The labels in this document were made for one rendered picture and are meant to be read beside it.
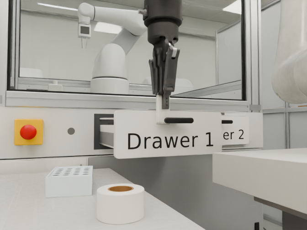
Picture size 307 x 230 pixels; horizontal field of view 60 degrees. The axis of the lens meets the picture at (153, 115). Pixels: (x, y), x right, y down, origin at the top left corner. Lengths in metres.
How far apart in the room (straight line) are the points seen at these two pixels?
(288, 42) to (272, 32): 2.02
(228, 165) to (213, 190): 0.47
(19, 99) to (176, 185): 0.58
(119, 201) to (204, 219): 0.72
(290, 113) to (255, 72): 1.41
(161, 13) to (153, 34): 0.05
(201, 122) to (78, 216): 0.40
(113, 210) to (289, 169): 0.29
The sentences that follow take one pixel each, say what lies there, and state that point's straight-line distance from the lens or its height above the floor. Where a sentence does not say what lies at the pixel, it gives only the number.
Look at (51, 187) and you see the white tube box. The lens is 0.54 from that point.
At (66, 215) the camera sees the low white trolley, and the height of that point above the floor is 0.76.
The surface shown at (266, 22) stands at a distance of 2.90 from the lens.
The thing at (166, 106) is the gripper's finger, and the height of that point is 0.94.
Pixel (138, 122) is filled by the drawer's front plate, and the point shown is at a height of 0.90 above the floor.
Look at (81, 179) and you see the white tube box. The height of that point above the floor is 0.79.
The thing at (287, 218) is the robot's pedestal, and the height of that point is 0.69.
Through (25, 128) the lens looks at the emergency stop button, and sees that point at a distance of 0.77.
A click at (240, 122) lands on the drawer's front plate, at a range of 1.09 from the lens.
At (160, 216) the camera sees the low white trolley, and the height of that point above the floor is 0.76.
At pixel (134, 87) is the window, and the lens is 0.92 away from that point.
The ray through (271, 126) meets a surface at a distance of 2.71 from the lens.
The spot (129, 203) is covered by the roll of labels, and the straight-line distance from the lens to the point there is 0.38.
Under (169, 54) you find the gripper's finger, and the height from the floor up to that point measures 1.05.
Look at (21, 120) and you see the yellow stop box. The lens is 0.80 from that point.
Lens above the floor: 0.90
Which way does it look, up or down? 2 degrees up
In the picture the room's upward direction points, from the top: straight up
